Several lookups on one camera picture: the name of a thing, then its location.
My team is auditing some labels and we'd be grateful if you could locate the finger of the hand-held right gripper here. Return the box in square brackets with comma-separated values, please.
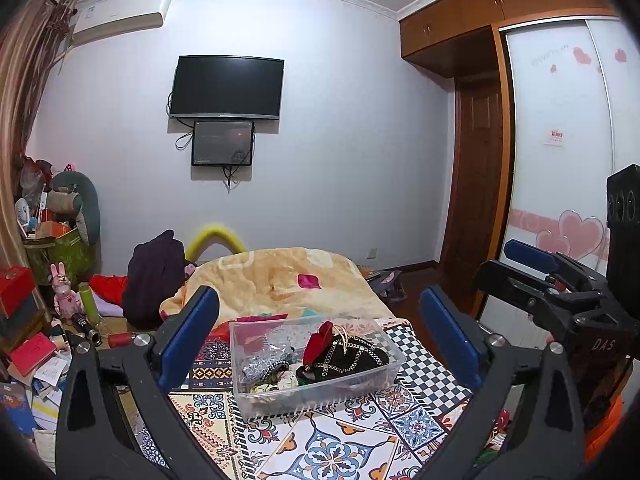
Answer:
[502, 239, 609, 287]
[473, 260, 602, 332]

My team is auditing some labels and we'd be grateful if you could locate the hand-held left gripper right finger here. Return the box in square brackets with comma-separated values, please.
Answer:
[415, 286, 587, 480]

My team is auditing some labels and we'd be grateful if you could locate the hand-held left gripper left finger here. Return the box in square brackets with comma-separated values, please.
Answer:
[55, 285, 224, 480]

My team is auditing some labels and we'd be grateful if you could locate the silver sequin pouch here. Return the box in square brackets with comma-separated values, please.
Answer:
[242, 344, 296, 381]

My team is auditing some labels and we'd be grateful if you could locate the clear plastic storage box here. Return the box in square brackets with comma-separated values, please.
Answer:
[228, 314, 407, 419]

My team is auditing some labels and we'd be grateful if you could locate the black bag with chain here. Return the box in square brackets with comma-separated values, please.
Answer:
[294, 334, 391, 384]

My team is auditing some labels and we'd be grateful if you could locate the red cloth pouch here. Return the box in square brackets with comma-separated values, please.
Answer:
[302, 320, 335, 364]

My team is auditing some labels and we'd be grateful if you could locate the dark garment pile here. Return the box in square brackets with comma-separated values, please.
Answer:
[122, 229, 189, 326]

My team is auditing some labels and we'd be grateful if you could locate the purple bag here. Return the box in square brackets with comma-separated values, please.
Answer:
[367, 269, 409, 304]

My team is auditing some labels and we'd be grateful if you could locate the red cloth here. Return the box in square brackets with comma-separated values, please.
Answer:
[89, 274, 130, 306]

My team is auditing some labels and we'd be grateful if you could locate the brown wooden door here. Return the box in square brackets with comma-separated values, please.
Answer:
[439, 76, 504, 277]

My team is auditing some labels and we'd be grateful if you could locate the yellow foam arch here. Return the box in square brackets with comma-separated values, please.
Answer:
[185, 223, 247, 264]

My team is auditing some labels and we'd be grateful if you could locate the beige fleece blanket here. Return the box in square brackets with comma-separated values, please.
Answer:
[159, 246, 397, 329]

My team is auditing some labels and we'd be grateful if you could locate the black flashlight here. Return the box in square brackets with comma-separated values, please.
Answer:
[69, 312, 104, 346]

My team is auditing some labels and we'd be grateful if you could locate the green bottle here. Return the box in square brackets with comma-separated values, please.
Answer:
[77, 281, 104, 325]

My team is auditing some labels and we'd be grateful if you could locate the pink rabbit toy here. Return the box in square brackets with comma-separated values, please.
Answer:
[48, 262, 84, 319]

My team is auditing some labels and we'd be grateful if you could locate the wooden wardrobe with heart doors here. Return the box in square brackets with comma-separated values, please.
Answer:
[398, 0, 640, 357]

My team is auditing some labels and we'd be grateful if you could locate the green storage basket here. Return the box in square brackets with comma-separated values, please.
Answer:
[23, 226, 96, 287]

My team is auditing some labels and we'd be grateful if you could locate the red book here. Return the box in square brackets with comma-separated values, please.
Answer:
[8, 333, 59, 376]

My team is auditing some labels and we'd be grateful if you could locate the grey plush neck pillow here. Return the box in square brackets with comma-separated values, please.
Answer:
[49, 170, 101, 247]

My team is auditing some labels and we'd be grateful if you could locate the patterned bed sheet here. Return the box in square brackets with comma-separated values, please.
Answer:
[114, 316, 517, 480]

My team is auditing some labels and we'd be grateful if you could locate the red box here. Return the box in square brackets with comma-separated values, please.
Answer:
[0, 265, 37, 317]

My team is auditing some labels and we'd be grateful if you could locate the blue booklet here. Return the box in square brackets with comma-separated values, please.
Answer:
[0, 392, 36, 436]

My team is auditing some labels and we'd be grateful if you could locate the small white fan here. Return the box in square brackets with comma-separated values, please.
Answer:
[13, 198, 39, 234]

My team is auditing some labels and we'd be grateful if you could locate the striped brown curtain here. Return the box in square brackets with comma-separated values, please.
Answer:
[0, 0, 77, 281]

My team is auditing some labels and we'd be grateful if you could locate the white air conditioner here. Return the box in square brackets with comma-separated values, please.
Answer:
[67, 0, 173, 47]

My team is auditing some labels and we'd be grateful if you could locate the small black wall monitor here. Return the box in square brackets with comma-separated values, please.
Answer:
[191, 119, 255, 167]

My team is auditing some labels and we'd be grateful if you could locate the black wall television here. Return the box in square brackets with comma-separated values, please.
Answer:
[168, 54, 285, 121]

